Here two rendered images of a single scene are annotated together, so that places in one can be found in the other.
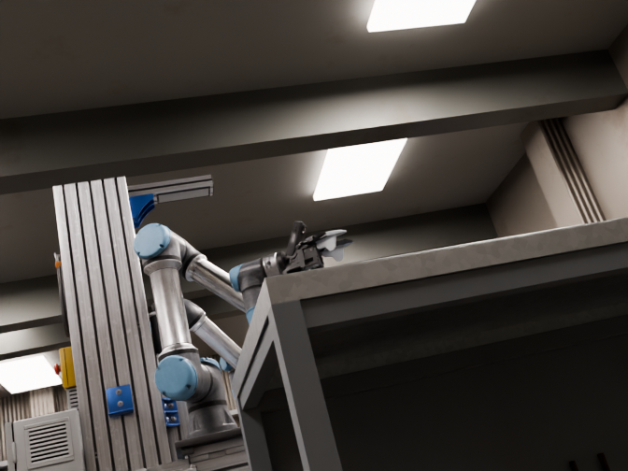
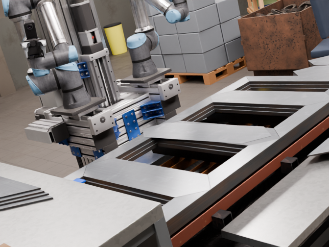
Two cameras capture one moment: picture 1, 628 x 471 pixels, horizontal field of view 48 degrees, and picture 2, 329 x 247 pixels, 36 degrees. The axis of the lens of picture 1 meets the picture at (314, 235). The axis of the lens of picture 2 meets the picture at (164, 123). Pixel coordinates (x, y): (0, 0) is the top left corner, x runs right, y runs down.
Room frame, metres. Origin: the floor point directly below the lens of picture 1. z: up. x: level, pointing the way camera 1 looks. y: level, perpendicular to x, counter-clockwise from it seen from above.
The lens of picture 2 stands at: (1.40, -2.16, 1.66)
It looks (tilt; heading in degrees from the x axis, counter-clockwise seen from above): 18 degrees down; 66
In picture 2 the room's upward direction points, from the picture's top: 15 degrees counter-clockwise
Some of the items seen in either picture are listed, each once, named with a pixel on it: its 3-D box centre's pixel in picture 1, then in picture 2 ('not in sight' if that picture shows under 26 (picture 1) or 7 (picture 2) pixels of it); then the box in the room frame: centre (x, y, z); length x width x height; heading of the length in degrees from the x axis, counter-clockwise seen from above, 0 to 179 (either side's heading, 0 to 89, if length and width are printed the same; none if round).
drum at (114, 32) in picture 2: not in sight; (116, 38); (5.24, 7.72, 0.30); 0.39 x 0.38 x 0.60; 105
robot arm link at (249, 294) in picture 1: (260, 308); (42, 62); (1.93, 0.20, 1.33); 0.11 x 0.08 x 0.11; 169
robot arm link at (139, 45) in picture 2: not in sight; (138, 46); (2.58, 0.57, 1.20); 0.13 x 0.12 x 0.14; 40
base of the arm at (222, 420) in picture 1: (210, 421); (74, 95); (2.10, 0.44, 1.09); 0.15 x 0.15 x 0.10
